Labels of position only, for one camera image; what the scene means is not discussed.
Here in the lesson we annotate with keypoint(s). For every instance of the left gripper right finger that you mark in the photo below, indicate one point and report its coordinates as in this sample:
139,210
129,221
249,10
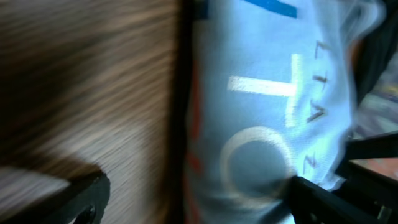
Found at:
310,203

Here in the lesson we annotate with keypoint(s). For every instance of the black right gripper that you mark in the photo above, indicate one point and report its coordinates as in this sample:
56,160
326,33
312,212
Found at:
367,189

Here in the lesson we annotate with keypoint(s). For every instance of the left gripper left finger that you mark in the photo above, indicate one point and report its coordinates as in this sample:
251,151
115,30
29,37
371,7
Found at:
82,202

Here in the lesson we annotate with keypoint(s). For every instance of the light blue printed t-shirt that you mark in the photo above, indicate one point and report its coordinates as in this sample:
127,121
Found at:
272,97

